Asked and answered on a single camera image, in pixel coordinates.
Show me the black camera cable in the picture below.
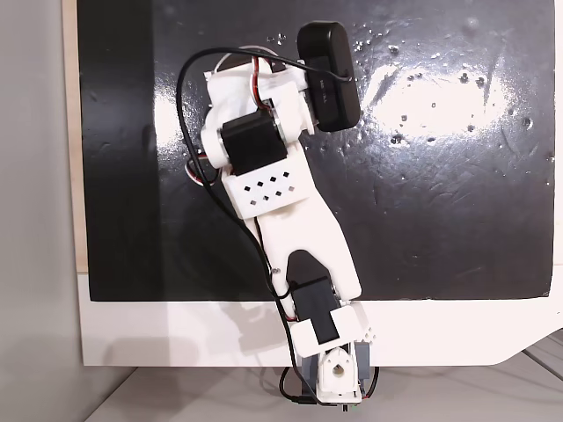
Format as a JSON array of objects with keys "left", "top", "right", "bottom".
[{"left": 175, "top": 47, "right": 380, "bottom": 406}]

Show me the black oval camera box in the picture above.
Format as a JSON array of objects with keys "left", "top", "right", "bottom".
[{"left": 296, "top": 21, "right": 363, "bottom": 133}]

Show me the black table mat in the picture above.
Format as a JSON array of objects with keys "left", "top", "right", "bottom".
[{"left": 77, "top": 0, "right": 554, "bottom": 303}]

